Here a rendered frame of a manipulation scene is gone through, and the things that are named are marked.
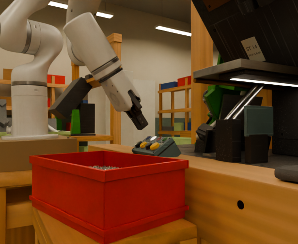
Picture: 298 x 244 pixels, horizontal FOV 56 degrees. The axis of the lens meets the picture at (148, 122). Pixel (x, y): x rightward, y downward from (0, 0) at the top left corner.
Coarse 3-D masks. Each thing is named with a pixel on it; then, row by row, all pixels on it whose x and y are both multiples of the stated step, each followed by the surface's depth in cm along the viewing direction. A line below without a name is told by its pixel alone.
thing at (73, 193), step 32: (32, 160) 66; (64, 160) 73; (96, 160) 79; (128, 160) 72; (160, 160) 64; (32, 192) 67; (64, 192) 55; (96, 192) 47; (128, 192) 49; (160, 192) 54; (96, 224) 47; (128, 224) 48; (160, 224) 54
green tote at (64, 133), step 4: (0, 132) 138; (4, 132) 138; (48, 132) 147; (52, 132) 148; (56, 132) 149; (60, 132) 150; (64, 132) 151; (68, 132) 151; (0, 136) 138; (68, 136) 152
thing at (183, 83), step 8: (184, 80) 723; (160, 88) 808; (168, 88) 781; (176, 88) 738; (184, 88) 711; (160, 96) 808; (160, 104) 808; (160, 112) 799; (168, 112) 768; (160, 120) 807; (160, 128) 807; (168, 128) 784; (176, 128) 749; (184, 128) 721; (160, 136) 807
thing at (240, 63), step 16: (224, 64) 62; (240, 64) 58; (256, 64) 60; (272, 64) 62; (208, 80) 73; (224, 80) 75; (240, 80) 68; (256, 80) 68; (272, 80) 68; (288, 80) 68
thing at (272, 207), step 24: (192, 168) 63; (216, 168) 60; (240, 168) 60; (264, 168) 60; (192, 192) 63; (216, 192) 56; (240, 192) 50; (264, 192) 46; (288, 192) 42; (192, 216) 63; (216, 216) 56; (240, 216) 50; (264, 216) 46; (288, 216) 42; (216, 240) 56; (240, 240) 50; (264, 240) 46; (288, 240) 42
